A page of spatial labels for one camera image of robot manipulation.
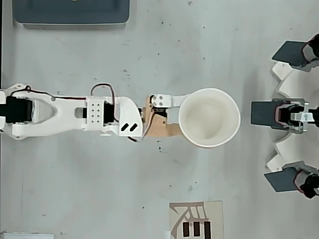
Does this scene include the red black servo cable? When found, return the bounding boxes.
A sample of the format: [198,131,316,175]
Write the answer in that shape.
[128,102,154,144]
[90,83,118,123]
[9,85,88,101]

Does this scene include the white gripper black slots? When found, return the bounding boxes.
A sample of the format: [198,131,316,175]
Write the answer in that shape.
[116,93,190,138]

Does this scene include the white round dispenser stand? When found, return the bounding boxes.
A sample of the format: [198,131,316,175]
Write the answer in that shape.
[263,61,319,175]

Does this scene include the grey plastic tray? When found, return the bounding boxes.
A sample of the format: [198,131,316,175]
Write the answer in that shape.
[11,0,131,27]

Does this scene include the black red pump head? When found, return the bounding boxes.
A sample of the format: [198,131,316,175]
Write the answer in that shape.
[301,34,319,73]
[293,168,319,200]
[273,98,319,134]

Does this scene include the black paper cup white inside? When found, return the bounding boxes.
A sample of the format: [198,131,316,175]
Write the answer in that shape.
[177,87,241,149]

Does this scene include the dark grey dispenser panel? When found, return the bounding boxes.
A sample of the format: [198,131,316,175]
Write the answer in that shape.
[264,167,300,194]
[250,100,278,128]
[271,40,308,68]

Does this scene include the printed paper mat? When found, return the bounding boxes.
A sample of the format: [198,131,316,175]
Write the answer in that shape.
[169,200,223,239]

